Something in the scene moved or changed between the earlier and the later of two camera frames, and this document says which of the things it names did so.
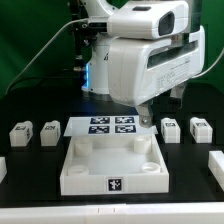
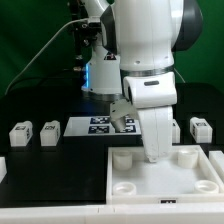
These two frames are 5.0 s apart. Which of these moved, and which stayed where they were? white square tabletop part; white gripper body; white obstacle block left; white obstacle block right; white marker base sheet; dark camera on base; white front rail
Moved: white gripper body; white square tabletop part
Stayed: white marker base sheet; white obstacle block right; white front rail; white obstacle block left; dark camera on base
